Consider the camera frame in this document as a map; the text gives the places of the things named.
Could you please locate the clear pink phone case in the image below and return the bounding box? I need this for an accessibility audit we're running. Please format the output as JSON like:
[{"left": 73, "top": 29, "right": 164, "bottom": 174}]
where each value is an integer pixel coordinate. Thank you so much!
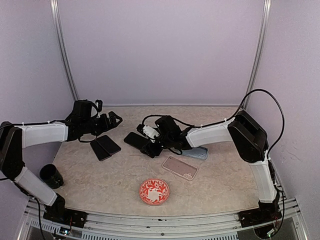
[{"left": 162, "top": 156, "right": 198, "bottom": 181}]

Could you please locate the aluminium frame post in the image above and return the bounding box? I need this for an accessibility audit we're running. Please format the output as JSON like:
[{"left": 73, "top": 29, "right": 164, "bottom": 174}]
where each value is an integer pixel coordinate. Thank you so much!
[
  {"left": 49, "top": 0, "right": 79, "bottom": 101},
  {"left": 246, "top": 0, "right": 272, "bottom": 94}
]

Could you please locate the black phone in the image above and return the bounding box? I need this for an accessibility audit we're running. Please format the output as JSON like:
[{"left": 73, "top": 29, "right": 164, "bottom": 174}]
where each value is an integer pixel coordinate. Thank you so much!
[
  {"left": 90, "top": 140, "right": 111, "bottom": 162},
  {"left": 97, "top": 135, "right": 121, "bottom": 155},
  {"left": 123, "top": 132, "right": 149, "bottom": 150}
]

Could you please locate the right aluminium frame post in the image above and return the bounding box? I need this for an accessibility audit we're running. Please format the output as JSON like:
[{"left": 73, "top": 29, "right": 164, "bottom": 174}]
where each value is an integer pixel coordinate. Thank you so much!
[{"left": 246, "top": 0, "right": 272, "bottom": 94}]

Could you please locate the left aluminium frame post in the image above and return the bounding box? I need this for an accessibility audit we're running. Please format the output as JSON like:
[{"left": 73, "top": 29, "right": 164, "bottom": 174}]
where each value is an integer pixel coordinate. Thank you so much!
[{"left": 49, "top": 0, "right": 79, "bottom": 101}]

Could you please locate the light blue phone case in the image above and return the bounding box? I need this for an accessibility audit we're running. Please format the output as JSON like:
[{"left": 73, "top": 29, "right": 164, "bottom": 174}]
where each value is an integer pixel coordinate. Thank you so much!
[{"left": 182, "top": 146, "right": 208, "bottom": 161}]

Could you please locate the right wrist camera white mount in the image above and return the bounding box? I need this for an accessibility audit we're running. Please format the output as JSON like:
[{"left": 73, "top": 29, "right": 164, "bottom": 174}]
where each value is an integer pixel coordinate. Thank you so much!
[{"left": 136, "top": 124, "right": 160, "bottom": 139}]

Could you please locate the dark green cup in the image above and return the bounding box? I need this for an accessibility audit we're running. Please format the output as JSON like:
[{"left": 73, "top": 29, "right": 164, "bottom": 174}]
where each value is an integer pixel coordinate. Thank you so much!
[{"left": 39, "top": 164, "right": 64, "bottom": 189}]

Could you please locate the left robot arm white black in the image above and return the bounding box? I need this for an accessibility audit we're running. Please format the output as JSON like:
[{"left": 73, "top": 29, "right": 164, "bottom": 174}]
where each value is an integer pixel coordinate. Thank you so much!
[{"left": 0, "top": 99, "right": 123, "bottom": 223}]

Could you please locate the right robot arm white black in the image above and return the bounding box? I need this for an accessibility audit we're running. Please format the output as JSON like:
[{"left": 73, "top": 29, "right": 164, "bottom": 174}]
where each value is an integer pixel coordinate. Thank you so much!
[{"left": 137, "top": 110, "right": 284, "bottom": 226}]

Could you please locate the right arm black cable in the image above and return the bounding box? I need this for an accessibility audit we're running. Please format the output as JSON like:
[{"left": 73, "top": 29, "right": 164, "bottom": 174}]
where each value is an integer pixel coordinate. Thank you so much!
[{"left": 141, "top": 88, "right": 286, "bottom": 236}]

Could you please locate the front aluminium rail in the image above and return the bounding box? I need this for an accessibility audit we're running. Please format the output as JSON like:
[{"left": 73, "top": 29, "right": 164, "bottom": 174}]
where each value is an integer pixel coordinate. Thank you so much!
[{"left": 17, "top": 199, "right": 308, "bottom": 240}]

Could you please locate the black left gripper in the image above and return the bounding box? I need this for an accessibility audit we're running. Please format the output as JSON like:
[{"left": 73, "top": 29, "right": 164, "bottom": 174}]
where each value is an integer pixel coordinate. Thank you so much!
[{"left": 81, "top": 110, "right": 123, "bottom": 136}]

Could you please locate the red white patterned bowl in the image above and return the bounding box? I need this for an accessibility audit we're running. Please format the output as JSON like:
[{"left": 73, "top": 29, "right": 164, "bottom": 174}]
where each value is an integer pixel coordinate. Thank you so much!
[{"left": 138, "top": 178, "right": 170, "bottom": 206}]

